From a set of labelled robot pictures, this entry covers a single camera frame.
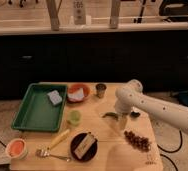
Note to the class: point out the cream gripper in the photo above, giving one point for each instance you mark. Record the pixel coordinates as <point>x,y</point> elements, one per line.
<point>122,121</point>

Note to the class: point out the green pepper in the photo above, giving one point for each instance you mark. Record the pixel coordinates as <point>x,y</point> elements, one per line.
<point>111,114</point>

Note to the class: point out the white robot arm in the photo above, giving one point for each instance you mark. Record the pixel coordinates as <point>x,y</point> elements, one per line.
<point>131,94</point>

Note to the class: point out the small metal cup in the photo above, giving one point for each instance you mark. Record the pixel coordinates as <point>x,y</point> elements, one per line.
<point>100,90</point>

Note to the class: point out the green plastic cup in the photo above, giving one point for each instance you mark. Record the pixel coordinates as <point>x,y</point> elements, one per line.
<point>74,118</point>

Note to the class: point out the bunch of brown grapes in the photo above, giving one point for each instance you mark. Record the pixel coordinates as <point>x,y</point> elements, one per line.
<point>136,141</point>

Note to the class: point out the cream box on plate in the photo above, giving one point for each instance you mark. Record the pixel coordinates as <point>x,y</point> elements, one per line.
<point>84,145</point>

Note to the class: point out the dark round plate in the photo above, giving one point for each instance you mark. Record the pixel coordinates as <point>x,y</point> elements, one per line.
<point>90,154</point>

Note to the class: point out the white crumpled cloth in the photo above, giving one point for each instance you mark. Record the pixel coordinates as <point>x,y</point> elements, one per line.
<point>77,95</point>

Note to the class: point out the orange bowl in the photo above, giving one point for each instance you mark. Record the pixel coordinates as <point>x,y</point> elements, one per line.
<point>77,86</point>

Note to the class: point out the dark cabinet front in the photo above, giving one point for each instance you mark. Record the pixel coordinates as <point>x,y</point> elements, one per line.
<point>158,59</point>

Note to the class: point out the grey green sponge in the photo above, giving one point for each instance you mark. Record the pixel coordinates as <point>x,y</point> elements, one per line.
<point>54,97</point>

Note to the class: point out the green plastic tray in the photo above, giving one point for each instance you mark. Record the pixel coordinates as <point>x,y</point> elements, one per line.
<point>37,113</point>

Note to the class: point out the metal fork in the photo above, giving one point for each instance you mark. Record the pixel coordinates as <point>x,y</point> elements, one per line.
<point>45,153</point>

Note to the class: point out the orange lidded white container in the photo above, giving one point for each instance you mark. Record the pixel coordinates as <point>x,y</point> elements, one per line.
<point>16,149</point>

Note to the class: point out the yellow handled utensil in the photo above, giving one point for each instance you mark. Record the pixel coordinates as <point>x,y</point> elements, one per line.
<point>59,138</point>

